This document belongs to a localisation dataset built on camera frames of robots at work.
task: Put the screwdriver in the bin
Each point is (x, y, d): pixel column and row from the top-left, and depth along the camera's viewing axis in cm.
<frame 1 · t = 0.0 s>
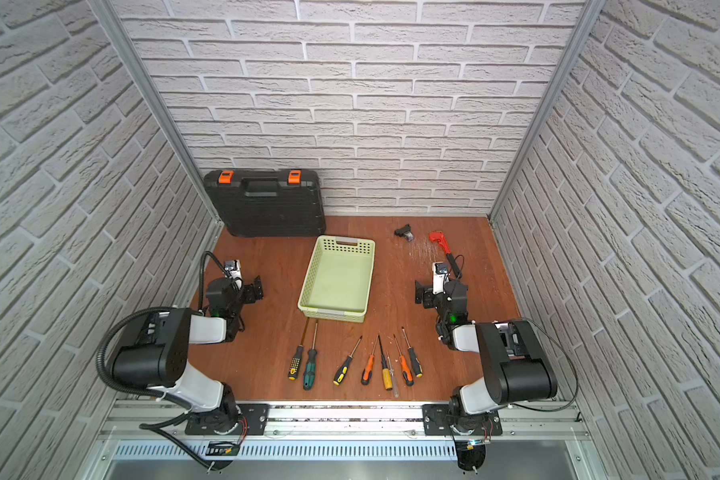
left hand: (242, 275, 94), fingers open
right hand: (431, 277, 94), fingers open
black plastic tool case: (267, 202, 97), point 21 cm above the table
light green plastic bin: (338, 281, 101), point 2 cm above the table
red pipe wrench: (438, 237, 114), on the table
small black caster wheel: (405, 232, 116), on the table
black yellow dotted screwdriver: (297, 358, 85), on the table
green black screwdriver: (310, 372, 81), point 2 cm above the table
black yellow screwdriver: (344, 366, 83), point 2 cm above the table
orange black screwdriver: (367, 374, 81), point 2 cm above the table
yellow handle screwdriver: (386, 372, 83), on the table
orange handle screwdriver: (407, 375, 81), point 2 cm above the table
black yellow small screwdriver: (416, 364, 83), point 2 cm above the table
clear handle tester screwdriver: (394, 386, 80), on the table

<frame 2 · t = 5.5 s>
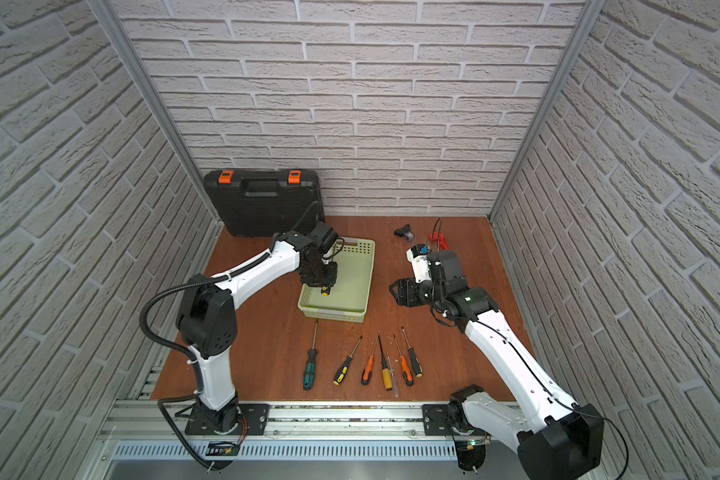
left hand: (333, 279, 89), fingers open
right hand: (401, 284, 77), fingers open
black yellow dotted screwdriver: (325, 290, 87), point 11 cm above the table
the other named things where they were.

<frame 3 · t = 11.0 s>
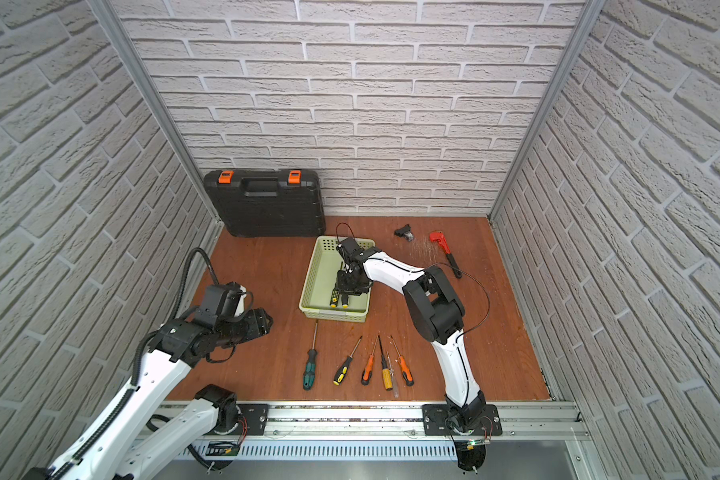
left hand: (264, 319, 76), fingers open
right hand: (341, 289, 95), fingers closed
black yellow dotted screwdriver: (334, 298, 96), point 2 cm above the table
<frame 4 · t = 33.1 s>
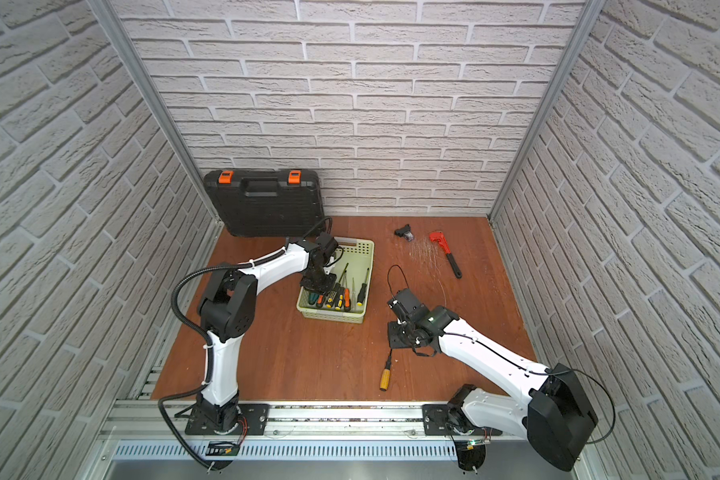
left hand: (327, 288, 96), fingers closed
right hand: (394, 336, 81), fingers open
green black screwdriver: (312, 297, 95), point 3 cm above the table
orange black screwdriver: (320, 300, 94), point 3 cm above the table
orange handle screwdriver: (346, 297, 96), point 2 cm above the table
